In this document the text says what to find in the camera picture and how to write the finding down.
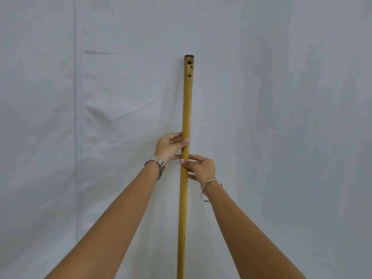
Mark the person's left hand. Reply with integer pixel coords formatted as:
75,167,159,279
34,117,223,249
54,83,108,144
153,132,190,167

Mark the person's right hand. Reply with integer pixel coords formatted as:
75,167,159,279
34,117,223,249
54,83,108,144
179,155,217,191

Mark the yellow mop handle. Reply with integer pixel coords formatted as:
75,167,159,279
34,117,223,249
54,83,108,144
176,55,195,279

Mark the person's right forearm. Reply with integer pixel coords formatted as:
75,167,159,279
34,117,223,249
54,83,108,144
203,181,307,279

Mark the person's left forearm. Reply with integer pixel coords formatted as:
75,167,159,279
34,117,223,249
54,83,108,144
43,162,161,279

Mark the silver metal wristwatch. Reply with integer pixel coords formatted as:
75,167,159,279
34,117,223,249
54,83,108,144
142,156,166,181

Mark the silver bangle bracelet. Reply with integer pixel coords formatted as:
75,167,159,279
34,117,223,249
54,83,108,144
200,179,223,203

